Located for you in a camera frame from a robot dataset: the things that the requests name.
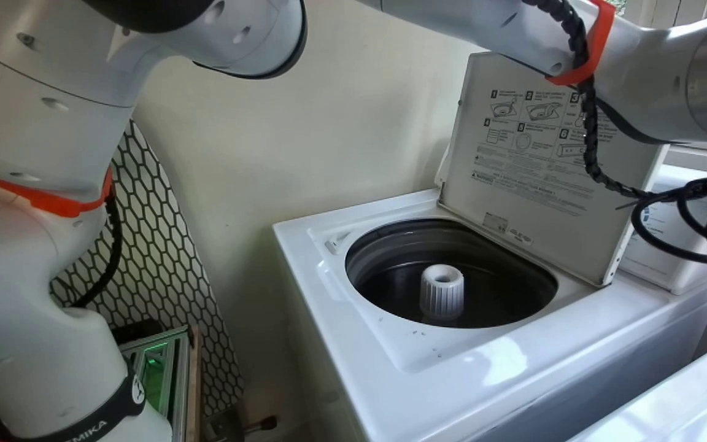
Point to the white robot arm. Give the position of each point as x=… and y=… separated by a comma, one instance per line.
x=70, y=79

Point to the white top-load washing machine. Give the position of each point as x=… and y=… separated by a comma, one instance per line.
x=533, y=357

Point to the white washer agitator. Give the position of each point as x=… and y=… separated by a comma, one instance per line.
x=439, y=294

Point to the white washer lid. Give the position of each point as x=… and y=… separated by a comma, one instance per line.
x=517, y=174

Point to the black hexagon mesh panel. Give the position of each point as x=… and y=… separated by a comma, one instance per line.
x=146, y=276

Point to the green lit control box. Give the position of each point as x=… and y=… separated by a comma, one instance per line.
x=162, y=368

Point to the white dryer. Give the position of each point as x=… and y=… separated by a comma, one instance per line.
x=671, y=411

